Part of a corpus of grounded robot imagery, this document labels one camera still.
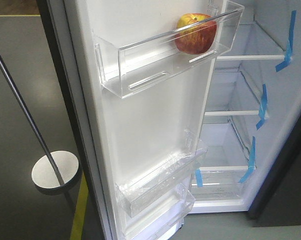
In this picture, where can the fridge door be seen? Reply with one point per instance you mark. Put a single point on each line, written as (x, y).
(121, 140)

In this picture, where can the red yellow apple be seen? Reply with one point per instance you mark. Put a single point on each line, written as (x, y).
(198, 39)

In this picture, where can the clear fridge drawer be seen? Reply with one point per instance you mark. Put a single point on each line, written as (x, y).
(218, 185)

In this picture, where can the grey fridge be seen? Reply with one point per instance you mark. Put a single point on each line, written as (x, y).
(253, 110)

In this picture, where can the clear upper door bin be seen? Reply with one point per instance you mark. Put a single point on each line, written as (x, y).
(130, 69)

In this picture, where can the blue tape drawer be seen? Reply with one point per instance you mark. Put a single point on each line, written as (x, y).
(199, 178)

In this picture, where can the clear lower door bin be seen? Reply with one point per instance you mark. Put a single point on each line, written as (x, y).
(157, 220)

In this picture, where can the blue tape lower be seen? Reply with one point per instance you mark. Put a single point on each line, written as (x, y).
(251, 162)

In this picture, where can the blue tape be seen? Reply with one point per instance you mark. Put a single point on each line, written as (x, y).
(262, 108)
(289, 45)
(251, 162)

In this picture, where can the blue tape middle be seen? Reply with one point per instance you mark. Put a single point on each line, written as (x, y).
(262, 108)

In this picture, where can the blue tape top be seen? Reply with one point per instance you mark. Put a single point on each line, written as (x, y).
(289, 45)

